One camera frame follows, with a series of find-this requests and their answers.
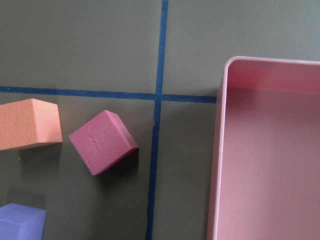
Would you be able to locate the magenta foam block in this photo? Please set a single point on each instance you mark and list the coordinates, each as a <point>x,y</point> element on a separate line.
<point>103,141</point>

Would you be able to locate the pink plastic bin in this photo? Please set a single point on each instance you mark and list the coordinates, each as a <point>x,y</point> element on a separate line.
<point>265,173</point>

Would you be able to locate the purple foam block right side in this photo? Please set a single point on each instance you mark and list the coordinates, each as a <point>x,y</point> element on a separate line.
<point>20,222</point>

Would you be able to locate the orange foam block right side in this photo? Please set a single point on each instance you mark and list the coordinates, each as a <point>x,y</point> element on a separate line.
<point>28,124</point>

